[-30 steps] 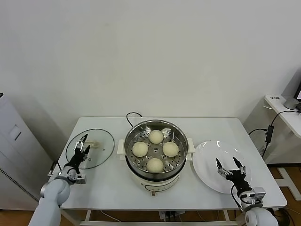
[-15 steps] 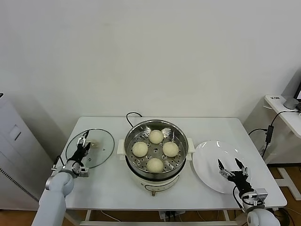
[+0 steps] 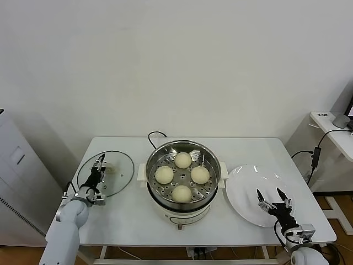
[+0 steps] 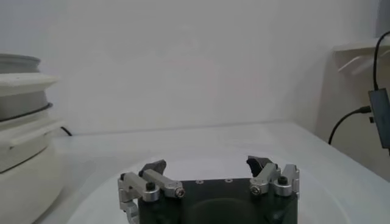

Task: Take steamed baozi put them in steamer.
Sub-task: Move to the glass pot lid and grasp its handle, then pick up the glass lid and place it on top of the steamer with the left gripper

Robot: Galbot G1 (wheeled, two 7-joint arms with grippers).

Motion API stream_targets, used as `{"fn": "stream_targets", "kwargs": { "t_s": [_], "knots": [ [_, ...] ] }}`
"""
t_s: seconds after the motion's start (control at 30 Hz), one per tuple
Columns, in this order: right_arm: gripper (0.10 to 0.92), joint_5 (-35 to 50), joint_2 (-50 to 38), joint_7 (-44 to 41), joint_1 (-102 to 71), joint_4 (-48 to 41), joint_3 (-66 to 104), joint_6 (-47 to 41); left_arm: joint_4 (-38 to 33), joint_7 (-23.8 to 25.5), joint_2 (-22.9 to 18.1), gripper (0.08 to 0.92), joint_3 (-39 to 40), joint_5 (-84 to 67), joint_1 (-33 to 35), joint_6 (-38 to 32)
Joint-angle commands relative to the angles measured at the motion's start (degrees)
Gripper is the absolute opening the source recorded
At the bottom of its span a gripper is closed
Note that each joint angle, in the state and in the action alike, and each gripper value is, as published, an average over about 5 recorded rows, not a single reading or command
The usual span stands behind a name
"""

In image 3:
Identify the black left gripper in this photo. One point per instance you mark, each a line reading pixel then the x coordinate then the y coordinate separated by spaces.
pixel 93 180

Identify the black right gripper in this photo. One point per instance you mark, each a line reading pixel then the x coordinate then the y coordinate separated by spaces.
pixel 285 216

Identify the white steamed baozi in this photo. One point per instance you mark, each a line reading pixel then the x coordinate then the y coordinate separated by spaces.
pixel 164 174
pixel 200 175
pixel 182 193
pixel 182 160

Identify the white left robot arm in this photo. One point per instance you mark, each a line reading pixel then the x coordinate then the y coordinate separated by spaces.
pixel 66 220

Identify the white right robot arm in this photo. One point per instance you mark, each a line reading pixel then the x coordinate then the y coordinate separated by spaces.
pixel 306 255

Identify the stainless steel steamer basket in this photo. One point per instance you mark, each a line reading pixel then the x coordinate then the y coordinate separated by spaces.
pixel 154 160

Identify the white round plate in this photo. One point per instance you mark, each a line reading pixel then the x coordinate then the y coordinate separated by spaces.
pixel 245 190

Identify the white floor cabinet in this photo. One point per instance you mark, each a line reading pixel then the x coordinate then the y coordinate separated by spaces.
pixel 16 176

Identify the cream electric cooker base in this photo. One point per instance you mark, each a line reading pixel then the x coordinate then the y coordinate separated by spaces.
pixel 190 218

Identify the white power strip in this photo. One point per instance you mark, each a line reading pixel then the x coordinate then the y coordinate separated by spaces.
pixel 197 252

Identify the white side desk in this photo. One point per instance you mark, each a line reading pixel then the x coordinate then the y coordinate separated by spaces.
pixel 328 124

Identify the grey round desk object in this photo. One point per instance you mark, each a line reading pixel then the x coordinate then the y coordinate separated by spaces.
pixel 340 121

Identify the dark laptop screen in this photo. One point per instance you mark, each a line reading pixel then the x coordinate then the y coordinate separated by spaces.
pixel 350 110

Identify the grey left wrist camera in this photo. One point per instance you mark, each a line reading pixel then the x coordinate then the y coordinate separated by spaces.
pixel 96 198

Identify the white table frame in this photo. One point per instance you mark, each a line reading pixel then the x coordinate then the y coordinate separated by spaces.
pixel 154 261

